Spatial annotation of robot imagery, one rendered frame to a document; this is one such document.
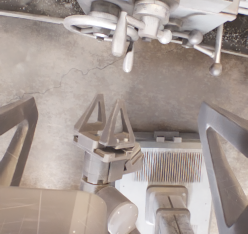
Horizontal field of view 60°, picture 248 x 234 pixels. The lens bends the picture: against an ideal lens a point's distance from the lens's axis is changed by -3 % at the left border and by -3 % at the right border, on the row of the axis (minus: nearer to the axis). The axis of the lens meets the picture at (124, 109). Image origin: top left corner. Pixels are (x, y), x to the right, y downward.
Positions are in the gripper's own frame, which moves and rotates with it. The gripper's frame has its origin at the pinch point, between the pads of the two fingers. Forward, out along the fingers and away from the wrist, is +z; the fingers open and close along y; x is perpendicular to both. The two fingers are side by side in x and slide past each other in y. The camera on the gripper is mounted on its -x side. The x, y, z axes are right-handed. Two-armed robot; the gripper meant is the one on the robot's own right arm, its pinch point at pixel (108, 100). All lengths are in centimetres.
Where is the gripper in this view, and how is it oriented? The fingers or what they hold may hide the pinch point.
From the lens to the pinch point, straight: 39.3
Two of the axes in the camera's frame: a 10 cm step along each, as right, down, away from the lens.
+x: -7.0, -0.3, -7.2
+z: 1.7, -9.8, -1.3
